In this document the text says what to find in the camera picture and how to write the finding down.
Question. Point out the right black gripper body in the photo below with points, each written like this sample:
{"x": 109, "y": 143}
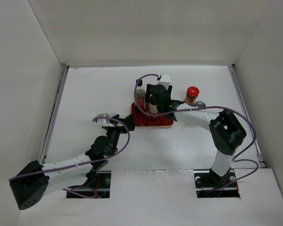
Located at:
{"x": 159, "y": 108}

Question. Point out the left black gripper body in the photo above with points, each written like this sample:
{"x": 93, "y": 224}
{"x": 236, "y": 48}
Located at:
{"x": 113, "y": 133}

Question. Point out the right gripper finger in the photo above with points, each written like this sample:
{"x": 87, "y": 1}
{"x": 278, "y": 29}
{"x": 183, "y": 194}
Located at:
{"x": 169, "y": 91}
{"x": 148, "y": 93}

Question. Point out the small black dome cap bottle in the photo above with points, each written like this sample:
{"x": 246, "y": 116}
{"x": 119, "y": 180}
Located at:
{"x": 152, "y": 108}

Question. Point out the dark sauce bottle black cap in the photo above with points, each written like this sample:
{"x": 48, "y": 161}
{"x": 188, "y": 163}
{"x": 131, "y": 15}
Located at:
{"x": 140, "y": 94}

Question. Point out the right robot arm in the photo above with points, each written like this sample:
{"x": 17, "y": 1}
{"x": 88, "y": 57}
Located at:
{"x": 226, "y": 131}

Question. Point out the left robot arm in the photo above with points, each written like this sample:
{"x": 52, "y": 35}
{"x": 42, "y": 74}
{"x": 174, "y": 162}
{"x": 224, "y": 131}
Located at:
{"x": 37, "y": 180}

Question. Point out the red rectangular tray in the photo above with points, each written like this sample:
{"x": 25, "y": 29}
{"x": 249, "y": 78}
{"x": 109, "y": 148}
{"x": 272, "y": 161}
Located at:
{"x": 142, "y": 120}

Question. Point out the red lid chili jar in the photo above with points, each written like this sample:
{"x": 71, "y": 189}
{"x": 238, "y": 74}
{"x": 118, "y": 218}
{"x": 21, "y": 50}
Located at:
{"x": 191, "y": 95}

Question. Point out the clear lid salt grinder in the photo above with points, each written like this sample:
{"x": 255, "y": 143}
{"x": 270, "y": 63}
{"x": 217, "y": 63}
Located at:
{"x": 199, "y": 104}

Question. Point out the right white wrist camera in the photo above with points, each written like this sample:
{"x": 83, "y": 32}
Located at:
{"x": 164, "y": 80}

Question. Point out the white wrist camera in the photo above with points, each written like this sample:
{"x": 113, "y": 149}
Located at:
{"x": 164, "y": 80}
{"x": 102, "y": 120}

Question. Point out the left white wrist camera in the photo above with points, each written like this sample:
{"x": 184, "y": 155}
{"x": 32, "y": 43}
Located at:
{"x": 102, "y": 120}

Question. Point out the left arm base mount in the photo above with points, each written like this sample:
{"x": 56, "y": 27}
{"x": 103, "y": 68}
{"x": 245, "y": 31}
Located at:
{"x": 97, "y": 187}

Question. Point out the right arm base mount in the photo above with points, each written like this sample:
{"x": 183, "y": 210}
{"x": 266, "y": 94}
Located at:
{"x": 209, "y": 185}

